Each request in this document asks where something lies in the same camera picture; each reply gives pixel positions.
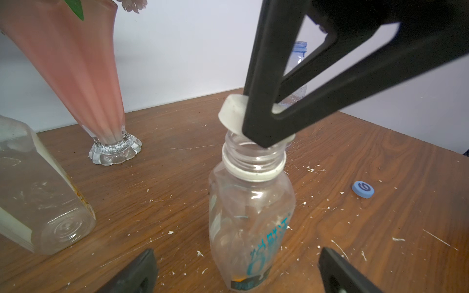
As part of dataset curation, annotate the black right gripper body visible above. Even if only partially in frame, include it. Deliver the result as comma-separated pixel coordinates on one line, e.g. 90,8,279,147
307,1,469,37

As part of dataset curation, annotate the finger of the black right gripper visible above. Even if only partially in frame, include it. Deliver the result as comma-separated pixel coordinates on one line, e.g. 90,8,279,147
241,0,340,114
243,23,469,148

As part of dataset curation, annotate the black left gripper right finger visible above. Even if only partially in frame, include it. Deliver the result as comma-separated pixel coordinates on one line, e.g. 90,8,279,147
319,247,383,293

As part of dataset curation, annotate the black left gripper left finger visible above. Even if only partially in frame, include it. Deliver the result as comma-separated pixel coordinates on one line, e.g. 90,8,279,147
97,249,159,293

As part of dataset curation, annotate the teal print clear bottle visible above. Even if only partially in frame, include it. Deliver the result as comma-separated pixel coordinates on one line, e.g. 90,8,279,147
208,131,296,292

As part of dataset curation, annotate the green label clear bottle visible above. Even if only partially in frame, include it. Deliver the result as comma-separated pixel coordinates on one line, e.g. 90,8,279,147
1,116,96,255

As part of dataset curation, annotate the blue label water bottle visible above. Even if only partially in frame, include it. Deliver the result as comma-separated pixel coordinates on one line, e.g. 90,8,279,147
278,41,309,107

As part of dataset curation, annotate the blue bottle cap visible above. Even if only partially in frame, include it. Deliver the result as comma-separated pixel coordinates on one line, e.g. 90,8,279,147
352,181,375,199

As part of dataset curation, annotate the pink vase with flowers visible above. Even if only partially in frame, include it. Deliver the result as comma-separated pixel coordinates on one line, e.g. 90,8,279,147
1,1,142,166

